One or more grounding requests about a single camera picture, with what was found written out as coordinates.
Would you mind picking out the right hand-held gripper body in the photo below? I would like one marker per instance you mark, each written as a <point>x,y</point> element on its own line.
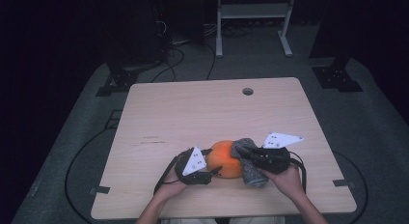
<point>273,161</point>

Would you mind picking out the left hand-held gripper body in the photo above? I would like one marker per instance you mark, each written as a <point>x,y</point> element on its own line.
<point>196,178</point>

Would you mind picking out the orange plush toy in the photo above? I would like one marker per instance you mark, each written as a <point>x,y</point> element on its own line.
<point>223,159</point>

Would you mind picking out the grey knitted sock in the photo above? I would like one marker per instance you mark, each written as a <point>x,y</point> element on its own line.
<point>252,175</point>

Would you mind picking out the person's left hand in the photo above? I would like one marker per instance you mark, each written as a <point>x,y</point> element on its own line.
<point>172,185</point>

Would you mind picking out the person's right hand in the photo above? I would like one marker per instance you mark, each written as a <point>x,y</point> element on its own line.
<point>287,182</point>

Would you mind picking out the grey tape strip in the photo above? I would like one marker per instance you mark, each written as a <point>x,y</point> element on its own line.
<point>344,183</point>
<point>100,190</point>

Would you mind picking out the black stand with flat base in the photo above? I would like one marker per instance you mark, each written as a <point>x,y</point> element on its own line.
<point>336,77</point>

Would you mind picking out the black stand with angled base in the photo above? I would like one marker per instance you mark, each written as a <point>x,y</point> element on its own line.
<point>122,79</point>

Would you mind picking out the white metal stand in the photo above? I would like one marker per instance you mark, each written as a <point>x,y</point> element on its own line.
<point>252,10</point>

